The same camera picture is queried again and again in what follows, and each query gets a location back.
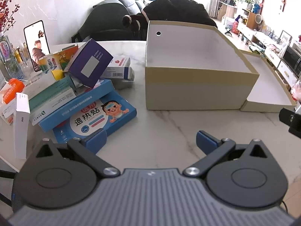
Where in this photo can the orange green medicine box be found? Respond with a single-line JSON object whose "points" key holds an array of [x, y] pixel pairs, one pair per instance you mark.
{"points": [[64, 58]]}

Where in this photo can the white strawberry medicine box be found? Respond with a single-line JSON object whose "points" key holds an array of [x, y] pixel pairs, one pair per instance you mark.
{"points": [[120, 62], [117, 73]]}

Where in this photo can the pink plastic bag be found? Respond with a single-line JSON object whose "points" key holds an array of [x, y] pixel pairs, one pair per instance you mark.
{"points": [[296, 90]]}

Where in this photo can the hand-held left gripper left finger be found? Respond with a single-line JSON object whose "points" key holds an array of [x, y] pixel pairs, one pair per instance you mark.
{"points": [[96, 141]]}

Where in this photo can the grey sofa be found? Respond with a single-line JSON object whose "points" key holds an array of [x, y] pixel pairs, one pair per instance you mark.
{"points": [[105, 16]]}

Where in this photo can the clear bottle vase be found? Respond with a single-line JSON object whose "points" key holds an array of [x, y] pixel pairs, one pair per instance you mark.
{"points": [[6, 56]]}

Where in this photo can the beige cardboard box lid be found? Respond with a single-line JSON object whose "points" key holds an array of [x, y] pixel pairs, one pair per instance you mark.
{"points": [[265, 84]]}

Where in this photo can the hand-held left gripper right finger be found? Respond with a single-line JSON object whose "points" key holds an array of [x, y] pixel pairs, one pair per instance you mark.
{"points": [[207, 141]]}

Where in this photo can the white marble desktop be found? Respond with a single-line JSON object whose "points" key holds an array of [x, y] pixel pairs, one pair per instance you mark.
{"points": [[164, 127]]}

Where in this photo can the orange tissue pack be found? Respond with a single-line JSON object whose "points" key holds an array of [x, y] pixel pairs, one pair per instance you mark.
{"points": [[13, 90]]}

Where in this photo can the black fleece jacket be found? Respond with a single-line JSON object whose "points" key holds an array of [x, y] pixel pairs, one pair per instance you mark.
{"points": [[178, 9]]}

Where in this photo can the wooden shelf unit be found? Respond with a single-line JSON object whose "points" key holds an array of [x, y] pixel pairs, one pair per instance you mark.
{"points": [[249, 20]]}

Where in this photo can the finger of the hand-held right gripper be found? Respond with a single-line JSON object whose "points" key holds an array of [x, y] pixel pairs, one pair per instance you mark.
{"points": [[285, 116]]}

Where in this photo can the black dining chair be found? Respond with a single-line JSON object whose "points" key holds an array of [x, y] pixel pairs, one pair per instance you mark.
{"points": [[76, 37]]}

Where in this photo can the white teal medicine box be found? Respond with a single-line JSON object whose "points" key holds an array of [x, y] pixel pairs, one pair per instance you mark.
{"points": [[37, 83]]}

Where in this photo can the blue cartoon fever patch box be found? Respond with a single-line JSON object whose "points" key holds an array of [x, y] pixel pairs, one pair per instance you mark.
{"points": [[77, 108], [94, 121]]}

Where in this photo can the framed picture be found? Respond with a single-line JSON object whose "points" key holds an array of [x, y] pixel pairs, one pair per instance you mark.
{"points": [[285, 37]]}

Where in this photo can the purple medicine box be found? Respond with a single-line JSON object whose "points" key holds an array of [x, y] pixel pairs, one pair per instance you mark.
{"points": [[91, 58]]}

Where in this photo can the potted green plant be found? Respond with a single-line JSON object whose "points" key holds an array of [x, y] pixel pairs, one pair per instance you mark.
{"points": [[248, 1]]}

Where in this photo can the wooden side desk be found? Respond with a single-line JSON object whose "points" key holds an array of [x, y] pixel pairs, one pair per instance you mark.
{"points": [[227, 10]]}

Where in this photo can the white red-arrow medicine box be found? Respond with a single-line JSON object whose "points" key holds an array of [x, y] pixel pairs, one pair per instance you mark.
{"points": [[48, 63]]}

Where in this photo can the beige cardboard box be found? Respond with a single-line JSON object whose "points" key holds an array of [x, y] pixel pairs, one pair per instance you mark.
{"points": [[192, 89]]}

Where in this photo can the red berry flower bouquet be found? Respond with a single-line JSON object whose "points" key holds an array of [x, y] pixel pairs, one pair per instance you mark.
{"points": [[6, 11]]}

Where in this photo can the white small fan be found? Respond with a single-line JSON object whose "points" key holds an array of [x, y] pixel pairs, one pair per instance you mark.
{"points": [[258, 21]]}

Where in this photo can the smartphone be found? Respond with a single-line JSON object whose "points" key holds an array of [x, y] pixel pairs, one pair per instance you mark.
{"points": [[37, 47]]}

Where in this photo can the tall white medicine box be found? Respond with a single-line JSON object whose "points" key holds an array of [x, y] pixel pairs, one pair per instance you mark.
{"points": [[21, 131]]}

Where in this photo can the white green-lettered medicine box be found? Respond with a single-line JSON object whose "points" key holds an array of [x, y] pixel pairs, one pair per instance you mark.
{"points": [[54, 104]]}

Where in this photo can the small clear bottle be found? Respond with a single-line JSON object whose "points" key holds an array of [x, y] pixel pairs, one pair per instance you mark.
{"points": [[25, 51], [18, 56]]}

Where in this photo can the small black tripod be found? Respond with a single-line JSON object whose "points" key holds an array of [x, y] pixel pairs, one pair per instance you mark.
{"points": [[228, 32]]}

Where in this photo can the small white box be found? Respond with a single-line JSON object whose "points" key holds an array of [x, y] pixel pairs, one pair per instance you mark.
{"points": [[6, 114]]}

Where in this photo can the microwave oven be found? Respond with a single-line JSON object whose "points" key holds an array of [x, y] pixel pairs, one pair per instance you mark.
{"points": [[292, 60]]}

